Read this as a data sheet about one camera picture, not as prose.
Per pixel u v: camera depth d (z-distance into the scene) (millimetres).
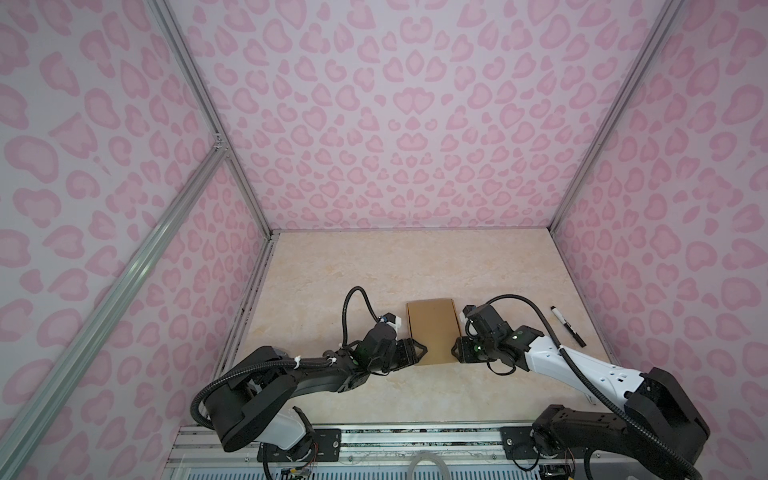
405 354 738
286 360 492
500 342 633
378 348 663
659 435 393
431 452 736
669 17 693
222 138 908
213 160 874
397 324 803
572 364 497
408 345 762
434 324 898
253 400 431
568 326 927
